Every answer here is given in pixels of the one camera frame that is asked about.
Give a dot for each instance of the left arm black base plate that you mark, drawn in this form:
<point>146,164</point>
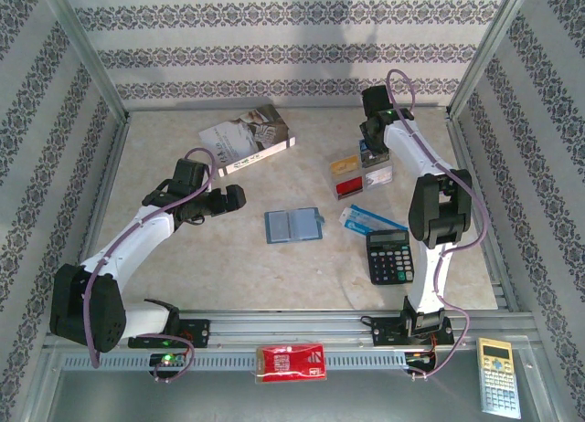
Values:
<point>198,333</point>

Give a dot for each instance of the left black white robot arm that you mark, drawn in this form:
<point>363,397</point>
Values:
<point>87,308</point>

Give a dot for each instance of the white card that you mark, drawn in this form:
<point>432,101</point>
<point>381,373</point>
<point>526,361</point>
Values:
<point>379,177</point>

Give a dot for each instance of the blue white flat packet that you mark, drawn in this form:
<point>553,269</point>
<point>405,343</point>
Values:
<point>365,221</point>

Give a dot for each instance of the paperback book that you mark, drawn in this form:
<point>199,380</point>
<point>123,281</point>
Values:
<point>242,136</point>

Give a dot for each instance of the aluminium frame post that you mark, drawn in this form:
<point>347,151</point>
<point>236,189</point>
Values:
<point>486,52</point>
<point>88,52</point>

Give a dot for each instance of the left controller board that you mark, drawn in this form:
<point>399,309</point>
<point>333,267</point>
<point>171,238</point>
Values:
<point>166,359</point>

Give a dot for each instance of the right controller board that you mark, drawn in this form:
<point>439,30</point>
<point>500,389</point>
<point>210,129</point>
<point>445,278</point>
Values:
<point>418,359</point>

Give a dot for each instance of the black desk calculator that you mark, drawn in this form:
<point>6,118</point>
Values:
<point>388,262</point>

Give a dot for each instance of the aluminium side rail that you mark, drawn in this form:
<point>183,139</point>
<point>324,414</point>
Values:
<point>466,166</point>
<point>109,166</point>

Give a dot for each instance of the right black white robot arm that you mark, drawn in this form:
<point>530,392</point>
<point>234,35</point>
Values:
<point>439,207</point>

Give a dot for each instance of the gold scientific calculator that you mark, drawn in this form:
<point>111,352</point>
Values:
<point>498,376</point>

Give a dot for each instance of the controller board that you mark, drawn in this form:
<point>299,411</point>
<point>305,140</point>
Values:
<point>418,359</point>
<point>166,359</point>

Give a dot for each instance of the clear acrylic card organizer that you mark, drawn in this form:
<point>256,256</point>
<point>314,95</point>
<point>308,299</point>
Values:
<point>361,177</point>

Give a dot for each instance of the blue card holder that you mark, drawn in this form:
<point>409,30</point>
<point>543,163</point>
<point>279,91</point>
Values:
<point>292,225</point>

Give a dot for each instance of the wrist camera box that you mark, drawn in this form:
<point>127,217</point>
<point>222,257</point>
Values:
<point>189,173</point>
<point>377,100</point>

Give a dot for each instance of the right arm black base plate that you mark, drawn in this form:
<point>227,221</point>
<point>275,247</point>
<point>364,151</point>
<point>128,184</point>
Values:
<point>386,330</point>

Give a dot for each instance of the red card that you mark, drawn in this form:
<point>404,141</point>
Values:
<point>349,186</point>

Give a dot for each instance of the gold bank card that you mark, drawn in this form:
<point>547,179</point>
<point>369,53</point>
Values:
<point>346,166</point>

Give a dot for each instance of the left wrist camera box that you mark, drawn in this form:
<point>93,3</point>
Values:
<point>189,173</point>

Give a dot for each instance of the aluminium front rail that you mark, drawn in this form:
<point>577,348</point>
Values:
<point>292,323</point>

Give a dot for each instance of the red plastic pouch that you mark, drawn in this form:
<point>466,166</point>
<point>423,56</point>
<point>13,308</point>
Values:
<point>292,362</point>

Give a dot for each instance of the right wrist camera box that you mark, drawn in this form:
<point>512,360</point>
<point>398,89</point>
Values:
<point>377,100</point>

